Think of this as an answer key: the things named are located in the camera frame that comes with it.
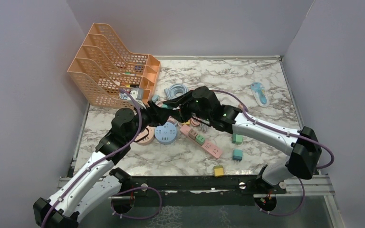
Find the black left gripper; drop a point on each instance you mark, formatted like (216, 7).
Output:
(158, 115)

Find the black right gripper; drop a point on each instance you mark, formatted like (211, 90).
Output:
(183, 102)

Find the green plug adapter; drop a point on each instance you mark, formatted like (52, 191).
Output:
(200, 139)
(237, 139)

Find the teal plug adapter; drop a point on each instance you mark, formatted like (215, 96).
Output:
(160, 102)
(237, 155)

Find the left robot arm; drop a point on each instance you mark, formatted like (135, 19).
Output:
(84, 191)

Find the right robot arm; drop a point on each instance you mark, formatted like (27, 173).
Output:
(301, 148)

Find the tan plug adapter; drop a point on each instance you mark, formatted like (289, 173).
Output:
(192, 134)

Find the yellow plug adapter front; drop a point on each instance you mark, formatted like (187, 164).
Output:
(218, 171)

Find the pink round power strip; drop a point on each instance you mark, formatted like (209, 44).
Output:
(146, 136)

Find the blue round power strip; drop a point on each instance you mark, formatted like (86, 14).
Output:
(166, 134)

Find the blue round tin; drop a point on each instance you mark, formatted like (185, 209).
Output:
(124, 95)

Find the pink long power strip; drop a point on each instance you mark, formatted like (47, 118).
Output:
(208, 146)

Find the orange mesh file organizer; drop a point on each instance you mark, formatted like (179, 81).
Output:
(103, 65)

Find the blue white oval device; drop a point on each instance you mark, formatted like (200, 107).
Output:
(259, 93)

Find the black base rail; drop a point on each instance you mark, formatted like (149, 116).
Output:
(186, 191)

